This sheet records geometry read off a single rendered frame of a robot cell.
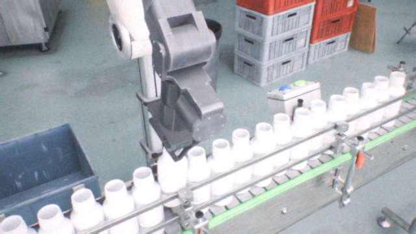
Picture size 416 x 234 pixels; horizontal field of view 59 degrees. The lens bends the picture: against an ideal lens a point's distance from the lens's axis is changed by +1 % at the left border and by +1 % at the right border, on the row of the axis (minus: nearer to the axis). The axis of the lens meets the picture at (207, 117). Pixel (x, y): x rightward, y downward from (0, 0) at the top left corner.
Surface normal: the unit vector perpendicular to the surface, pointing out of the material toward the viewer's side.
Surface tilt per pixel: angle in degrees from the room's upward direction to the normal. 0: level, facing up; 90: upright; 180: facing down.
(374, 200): 0
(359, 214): 0
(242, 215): 90
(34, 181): 90
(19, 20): 89
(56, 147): 90
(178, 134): 16
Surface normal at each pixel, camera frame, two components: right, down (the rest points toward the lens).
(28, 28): 0.23, 0.52
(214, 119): 0.50, 0.68
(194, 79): 0.12, -0.67
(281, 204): 0.51, 0.47
